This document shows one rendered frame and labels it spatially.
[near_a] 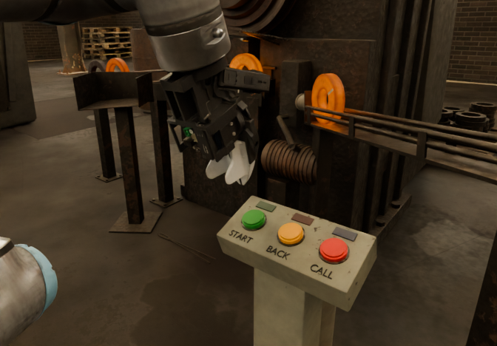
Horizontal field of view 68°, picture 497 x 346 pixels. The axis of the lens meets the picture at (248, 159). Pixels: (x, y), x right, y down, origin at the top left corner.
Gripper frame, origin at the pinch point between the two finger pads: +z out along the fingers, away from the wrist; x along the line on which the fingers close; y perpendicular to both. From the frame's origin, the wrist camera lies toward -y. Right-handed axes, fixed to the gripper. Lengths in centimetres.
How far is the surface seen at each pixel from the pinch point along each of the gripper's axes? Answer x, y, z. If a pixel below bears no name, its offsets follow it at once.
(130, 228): -106, -20, 79
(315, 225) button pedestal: 9.8, -2.9, 10.4
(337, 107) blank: -10, -53, 20
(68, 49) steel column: -705, -320, 132
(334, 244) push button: 14.6, 0.1, 9.3
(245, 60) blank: -58, -75, 17
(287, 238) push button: 7.6, 2.1, 9.3
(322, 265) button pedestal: 14.1, 3.6, 10.4
